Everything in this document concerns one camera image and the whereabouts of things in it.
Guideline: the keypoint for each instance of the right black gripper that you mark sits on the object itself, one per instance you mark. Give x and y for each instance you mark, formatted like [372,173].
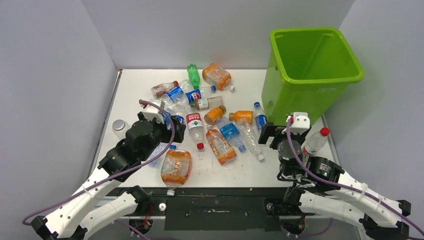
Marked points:
[270,130]

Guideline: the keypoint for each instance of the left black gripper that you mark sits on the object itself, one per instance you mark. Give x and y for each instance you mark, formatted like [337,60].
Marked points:
[167,133]

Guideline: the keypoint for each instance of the red label water bottle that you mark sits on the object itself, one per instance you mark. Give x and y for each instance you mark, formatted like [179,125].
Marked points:
[196,129]

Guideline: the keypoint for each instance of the red cap clear bottle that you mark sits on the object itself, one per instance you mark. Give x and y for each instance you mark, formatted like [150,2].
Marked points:
[316,141]

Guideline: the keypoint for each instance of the clear jar silver lid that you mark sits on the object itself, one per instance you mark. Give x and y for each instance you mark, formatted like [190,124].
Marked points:
[119,128]

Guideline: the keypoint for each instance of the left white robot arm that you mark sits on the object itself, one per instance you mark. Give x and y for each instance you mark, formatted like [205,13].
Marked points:
[79,218]

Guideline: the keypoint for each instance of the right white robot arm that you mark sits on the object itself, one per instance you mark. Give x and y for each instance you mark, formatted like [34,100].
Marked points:
[322,187]

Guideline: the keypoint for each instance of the green plastic bin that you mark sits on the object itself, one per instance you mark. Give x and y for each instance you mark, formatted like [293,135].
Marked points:
[308,69]

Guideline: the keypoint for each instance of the blue label water bottle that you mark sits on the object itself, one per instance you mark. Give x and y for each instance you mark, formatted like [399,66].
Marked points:
[259,116]

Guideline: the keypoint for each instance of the clear bottle white cap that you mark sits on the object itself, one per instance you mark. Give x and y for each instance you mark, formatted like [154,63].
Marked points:
[250,139]

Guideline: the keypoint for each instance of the pepsi bottle left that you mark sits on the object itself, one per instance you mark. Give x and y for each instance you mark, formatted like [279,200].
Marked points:
[180,113]

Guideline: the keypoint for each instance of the orange juice bottle lying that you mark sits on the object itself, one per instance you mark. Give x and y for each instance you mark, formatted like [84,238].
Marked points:
[241,115]

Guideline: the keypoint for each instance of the blue label crushed bottle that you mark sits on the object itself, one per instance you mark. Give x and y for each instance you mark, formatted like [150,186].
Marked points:
[178,94]

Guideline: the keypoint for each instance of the crushed red label bottle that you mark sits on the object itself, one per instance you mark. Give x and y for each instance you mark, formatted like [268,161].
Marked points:
[163,88]

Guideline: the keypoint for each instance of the light blue label bottle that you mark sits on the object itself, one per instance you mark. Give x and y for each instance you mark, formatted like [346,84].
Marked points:
[230,132]

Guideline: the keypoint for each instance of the pepsi bottle blue cap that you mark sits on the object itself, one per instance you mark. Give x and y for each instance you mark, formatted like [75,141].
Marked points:
[199,93]

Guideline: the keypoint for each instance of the small orange juice bottle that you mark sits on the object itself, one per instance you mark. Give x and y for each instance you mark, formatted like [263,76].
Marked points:
[215,115]

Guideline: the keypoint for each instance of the green soda bottle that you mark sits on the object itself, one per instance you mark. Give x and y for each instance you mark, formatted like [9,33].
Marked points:
[193,75]

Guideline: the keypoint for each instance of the large orange tea bottle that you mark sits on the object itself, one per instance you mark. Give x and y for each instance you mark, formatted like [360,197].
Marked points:
[217,76]

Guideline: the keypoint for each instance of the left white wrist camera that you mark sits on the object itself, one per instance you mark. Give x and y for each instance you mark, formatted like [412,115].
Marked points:
[151,113]

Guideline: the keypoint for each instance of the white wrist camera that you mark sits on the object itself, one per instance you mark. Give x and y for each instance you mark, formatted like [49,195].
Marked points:
[151,113]
[299,122]

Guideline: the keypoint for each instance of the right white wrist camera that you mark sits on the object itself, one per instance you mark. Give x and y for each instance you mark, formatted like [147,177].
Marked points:
[299,122]

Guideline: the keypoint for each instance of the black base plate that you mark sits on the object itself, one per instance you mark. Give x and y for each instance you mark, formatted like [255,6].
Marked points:
[220,209]

